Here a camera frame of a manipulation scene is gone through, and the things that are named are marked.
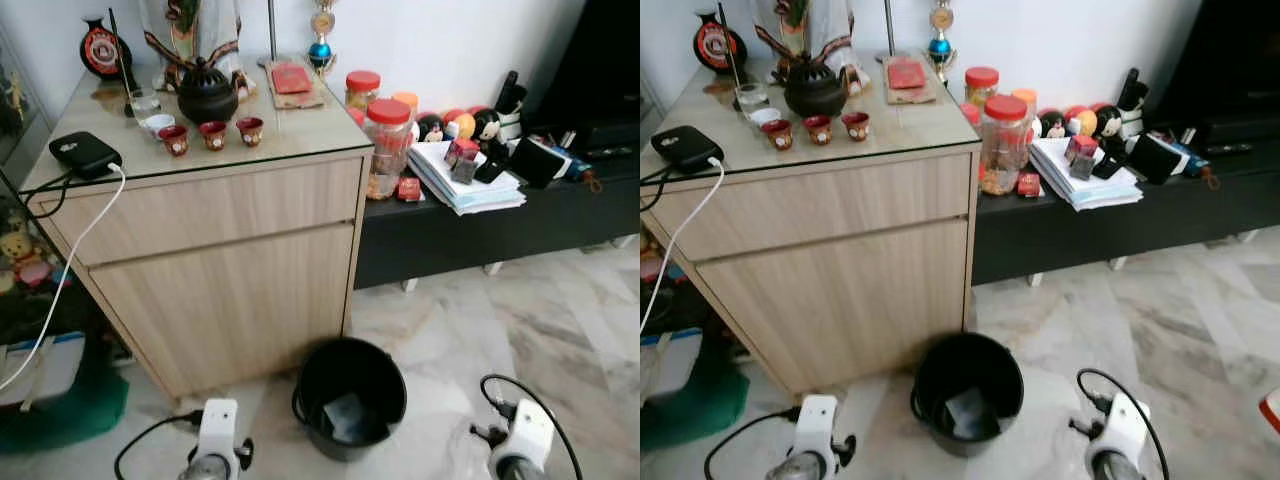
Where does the small red and grey box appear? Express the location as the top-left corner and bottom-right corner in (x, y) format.
(1065, 133), (1101, 181)
(445, 138), (481, 186)

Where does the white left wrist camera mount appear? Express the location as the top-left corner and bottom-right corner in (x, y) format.
(195, 399), (241, 466)
(795, 394), (839, 461)

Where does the robed deity statue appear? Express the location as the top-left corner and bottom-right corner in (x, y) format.
(140, 0), (246, 91)
(752, 0), (863, 86)

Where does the green cloth bag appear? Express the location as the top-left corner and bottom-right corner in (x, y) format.
(0, 340), (129, 456)
(640, 335), (751, 451)

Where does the yellow bear plush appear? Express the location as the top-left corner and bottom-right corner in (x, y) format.
(0, 230), (51, 291)

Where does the black round incense burner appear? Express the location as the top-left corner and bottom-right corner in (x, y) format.
(783, 52), (851, 120)
(176, 57), (246, 126)

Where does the small wooden tray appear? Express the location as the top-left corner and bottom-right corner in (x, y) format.
(262, 60), (327, 110)
(880, 55), (941, 106)

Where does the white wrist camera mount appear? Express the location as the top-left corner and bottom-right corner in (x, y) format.
(498, 398), (556, 471)
(795, 394), (839, 461)
(195, 399), (241, 466)
(1098, 393), (1151, 466)

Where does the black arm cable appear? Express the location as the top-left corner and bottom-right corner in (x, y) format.
(113, 408), (206, 480)
(480, 374), (584, 480)
(1076, 368), (1173, 480)
(703, 405), (801, 480)

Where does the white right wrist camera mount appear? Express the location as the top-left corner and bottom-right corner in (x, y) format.
(498, 398), (556, 471)
(1098, 393), (1151, 466)

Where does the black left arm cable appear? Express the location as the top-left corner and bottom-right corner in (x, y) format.
(703, 405), (801, 480)
(113, 408), (206, 480)

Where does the trophy with blue ball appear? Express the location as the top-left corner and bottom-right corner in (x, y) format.
(926, 0), (956, 73)
(305, 0), (337, 76)

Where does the small jar with red lid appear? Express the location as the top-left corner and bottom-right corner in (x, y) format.
(965, 66), (1001, 109)
(345, 70), (382, 113)

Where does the black box with white label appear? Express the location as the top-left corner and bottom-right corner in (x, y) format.
(508, 135), (576, 191)
(1130, 132), (1196, 186)

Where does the black plastic rubbish bin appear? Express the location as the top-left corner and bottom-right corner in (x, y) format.
(292, 337), (409, 463)
(910, 332), (1026, 459)

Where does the white and blue box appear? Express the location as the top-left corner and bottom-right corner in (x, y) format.
(640, 328), (701, 401)
(0, 332), (86, 411)

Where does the pale crumpled trash sheet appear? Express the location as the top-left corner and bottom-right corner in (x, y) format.
(945, 390), (1001, 441)
(322, 393), (389, 446)

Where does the stack of white papers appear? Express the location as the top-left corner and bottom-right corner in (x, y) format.
(1028, 136), (1146, 212)
(407, 140), (528, 216)

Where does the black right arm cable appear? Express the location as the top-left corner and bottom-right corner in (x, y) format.
(1076, 368), (1173, 480)
(480, 374), (584, 480)

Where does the black low TV console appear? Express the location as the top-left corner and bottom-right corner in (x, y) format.
(972, 120), (1280, 288)
(355, 130), (641, 291)

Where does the red packet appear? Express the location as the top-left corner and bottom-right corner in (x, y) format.
(270, 62), (313, 95)
(887, 58), (929, 91)

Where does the black vase with red emblem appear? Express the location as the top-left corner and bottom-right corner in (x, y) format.
(694, 12), (748, 75)
(80, 17), (133, 81)

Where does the light wood glass-top cabinet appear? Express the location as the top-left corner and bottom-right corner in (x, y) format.
(650, 55), (983, 396)
(20, 60), (376, 401)

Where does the large jar with red lid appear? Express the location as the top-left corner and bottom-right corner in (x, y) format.
(364, 98), (415, 201)
(978, 94), (1031, 197)

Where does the white charging cable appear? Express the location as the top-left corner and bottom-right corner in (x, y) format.
(640, 157), (725, 336)
(0, 162), (128, 393)

